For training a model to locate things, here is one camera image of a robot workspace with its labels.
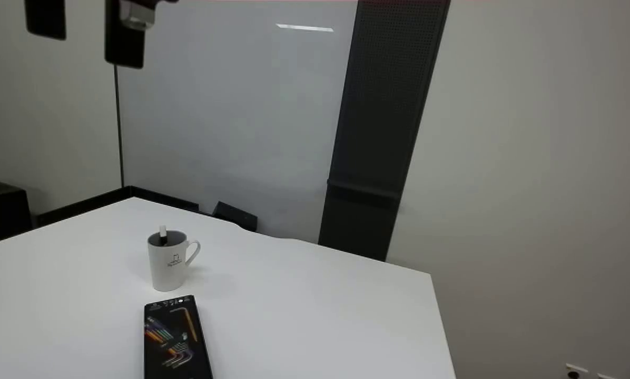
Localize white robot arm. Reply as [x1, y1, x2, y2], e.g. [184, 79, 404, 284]
[23, 0, 179, 68]

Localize small black block behind table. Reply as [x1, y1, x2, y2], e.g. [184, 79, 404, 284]
[214, 201, 260, 232]

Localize black printed tray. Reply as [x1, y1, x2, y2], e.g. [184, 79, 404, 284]
[143, 295, 214, 379]

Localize white ceramic mug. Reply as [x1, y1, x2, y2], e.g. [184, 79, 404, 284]
[148, 230, 200, 292]

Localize black vertical wall panel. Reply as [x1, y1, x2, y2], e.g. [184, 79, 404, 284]
[318, 0, 452, 261]

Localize thin black vertical pole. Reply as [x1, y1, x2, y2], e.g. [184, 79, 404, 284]
[113, 64, 126, 186]

